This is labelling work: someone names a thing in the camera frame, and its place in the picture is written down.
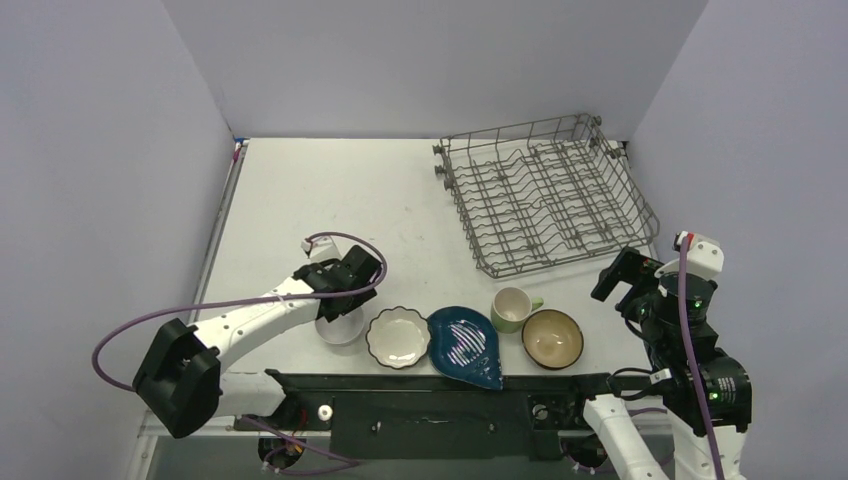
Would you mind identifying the white scalloped black-rimmed dish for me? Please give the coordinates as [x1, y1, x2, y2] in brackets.
[365, 306, 431, 370]

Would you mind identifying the grey wire dish rack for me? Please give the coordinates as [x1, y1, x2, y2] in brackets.
[433, 113, 660, 279]

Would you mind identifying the blue leaf-shaped plate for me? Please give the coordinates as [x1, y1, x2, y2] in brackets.
[427, 306, 504, 391]

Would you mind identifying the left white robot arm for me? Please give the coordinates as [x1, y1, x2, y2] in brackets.
[132, 244, 387, 439]

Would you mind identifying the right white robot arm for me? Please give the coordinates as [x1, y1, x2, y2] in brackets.
[563, 236, 753, 479]

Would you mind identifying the brown black-rimmed bowl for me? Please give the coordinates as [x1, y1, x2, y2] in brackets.
[521, 309, 585, 371]

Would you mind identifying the black front mounting rail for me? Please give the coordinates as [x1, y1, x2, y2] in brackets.
[216, 370, 610, 461]

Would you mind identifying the green mug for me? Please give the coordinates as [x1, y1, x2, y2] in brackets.
[490, 287, 544, 334]

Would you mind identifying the plain white bowl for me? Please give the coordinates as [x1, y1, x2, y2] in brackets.
[315, 308, 365, 346]

